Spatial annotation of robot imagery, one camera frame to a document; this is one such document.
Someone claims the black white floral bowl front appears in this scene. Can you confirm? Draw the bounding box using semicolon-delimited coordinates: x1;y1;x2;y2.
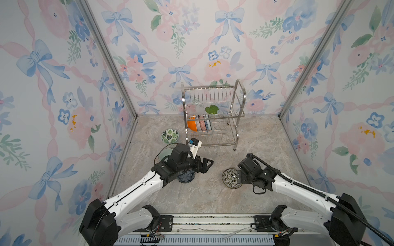
222;168;242;189

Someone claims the black white floral bowl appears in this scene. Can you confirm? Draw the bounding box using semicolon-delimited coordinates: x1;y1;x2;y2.
199;120;207;131
222;168;242;189

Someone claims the white bowl orange outside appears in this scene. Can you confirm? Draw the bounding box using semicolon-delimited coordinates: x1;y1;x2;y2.
187;115;198;132

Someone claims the blue white patterned plate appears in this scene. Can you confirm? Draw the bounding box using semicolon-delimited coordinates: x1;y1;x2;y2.
204;120;212;131

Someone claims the stainless steel dish rack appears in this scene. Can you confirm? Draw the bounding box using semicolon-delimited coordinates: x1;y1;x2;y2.
181;80;246;151

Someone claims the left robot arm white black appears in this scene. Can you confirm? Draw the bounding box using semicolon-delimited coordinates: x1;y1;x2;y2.
79;139;214;246

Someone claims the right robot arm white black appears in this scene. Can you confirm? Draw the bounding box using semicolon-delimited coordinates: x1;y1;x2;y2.
237;154;367;246

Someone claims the green leaf-shaped dish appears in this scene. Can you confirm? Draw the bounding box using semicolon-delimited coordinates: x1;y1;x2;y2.
205;105;219;115

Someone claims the pale green plate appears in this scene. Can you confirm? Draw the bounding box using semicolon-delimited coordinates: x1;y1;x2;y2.
158;148;172;162

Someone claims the dark blue flower bowl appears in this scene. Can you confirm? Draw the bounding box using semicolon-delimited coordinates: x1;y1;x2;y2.
176;170;196;183

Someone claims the green leaf pattern bowl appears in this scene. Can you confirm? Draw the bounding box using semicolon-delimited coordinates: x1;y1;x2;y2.
161;129;179;144

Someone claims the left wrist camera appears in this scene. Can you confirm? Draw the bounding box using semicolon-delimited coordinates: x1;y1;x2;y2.
187;138;202;159

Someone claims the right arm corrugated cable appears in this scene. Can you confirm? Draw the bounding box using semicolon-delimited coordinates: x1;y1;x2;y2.
246;153;394;246

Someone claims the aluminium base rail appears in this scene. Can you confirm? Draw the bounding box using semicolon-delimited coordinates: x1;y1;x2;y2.
98;214;336;246

